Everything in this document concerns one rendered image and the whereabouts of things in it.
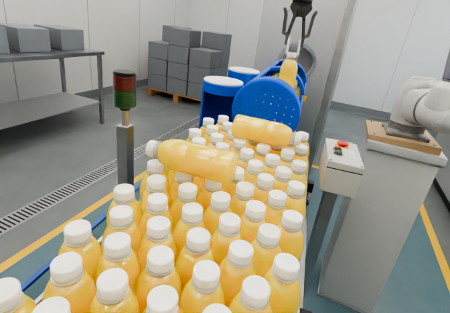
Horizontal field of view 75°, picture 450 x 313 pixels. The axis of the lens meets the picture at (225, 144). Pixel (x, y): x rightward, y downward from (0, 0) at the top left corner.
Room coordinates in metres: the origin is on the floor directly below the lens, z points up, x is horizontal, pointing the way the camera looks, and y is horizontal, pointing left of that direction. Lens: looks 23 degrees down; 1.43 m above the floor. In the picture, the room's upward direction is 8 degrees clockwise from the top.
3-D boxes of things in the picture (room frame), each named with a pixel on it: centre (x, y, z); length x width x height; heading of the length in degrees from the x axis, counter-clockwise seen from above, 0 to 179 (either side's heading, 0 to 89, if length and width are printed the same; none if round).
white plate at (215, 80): (2.05, 0.07, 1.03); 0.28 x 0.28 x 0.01
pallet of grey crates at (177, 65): (5.29, 0.82, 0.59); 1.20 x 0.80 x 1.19; 70
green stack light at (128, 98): (0.82, 0.31, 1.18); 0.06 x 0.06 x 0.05
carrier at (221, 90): (2.05, 0.07, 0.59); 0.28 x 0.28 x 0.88
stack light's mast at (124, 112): (0.82, 0.31, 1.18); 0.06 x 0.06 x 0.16
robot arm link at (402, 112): (1.37, -0.85, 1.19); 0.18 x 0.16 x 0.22; 9
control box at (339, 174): (0.84, -0.37, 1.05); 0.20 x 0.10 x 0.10; 167
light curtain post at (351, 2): (2.49, -0.80, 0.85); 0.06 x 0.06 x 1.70; 77
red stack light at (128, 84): (0.82, 0.31, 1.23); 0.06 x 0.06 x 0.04
